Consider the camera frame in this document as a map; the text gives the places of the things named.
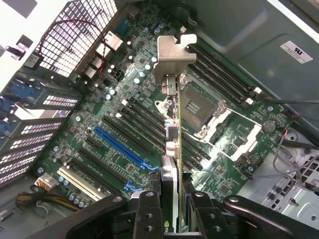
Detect green Dell motherboard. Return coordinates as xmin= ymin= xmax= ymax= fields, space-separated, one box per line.
xmin=37 ymin=7 xmax=296 ymax=207

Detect long blue expansion slot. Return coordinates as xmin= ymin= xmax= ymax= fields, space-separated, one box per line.
xmin=93 ymin=125 xmax=148 ymax=169

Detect white expansion slot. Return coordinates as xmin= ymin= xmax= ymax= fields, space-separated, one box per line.
xmin=56 ymin=166 xmax=101 ymax=202

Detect open metal socket cover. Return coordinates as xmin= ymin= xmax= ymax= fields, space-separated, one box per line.
xmin=194 ymin=109 xmax=263 ymax=162

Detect metal disk bay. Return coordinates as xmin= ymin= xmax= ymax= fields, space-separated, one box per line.
xmin=261 ymin=146 xmax=319 ymax=222

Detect white power connector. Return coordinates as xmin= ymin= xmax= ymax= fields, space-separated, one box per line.
xmin=34 ymin=172 xmax=60 ymax=192

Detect CPU socket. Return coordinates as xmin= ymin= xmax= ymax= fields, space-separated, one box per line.
xmin=154 ymin=82 xmax=227 ymax=140

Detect round coin cell battery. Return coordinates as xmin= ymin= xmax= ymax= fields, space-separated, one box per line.
xmin=263 ymin=119 xmax=277 ymax=133

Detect open PC case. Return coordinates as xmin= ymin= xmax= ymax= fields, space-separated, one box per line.
xmin=0 ymin=0 xmax=319 ymax=239

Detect yellow black power wires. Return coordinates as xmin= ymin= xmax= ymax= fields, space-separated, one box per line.
xmin=16 ymin=191 xmax=81 ymax=213

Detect black cable in case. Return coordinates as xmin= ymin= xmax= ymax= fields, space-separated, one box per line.
xmin=256 ymin=94 xmax=319 ymax=106

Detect red black twisted wire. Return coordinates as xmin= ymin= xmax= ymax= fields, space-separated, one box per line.
xmin=41 ymin=19 xmax=112 ymax=81

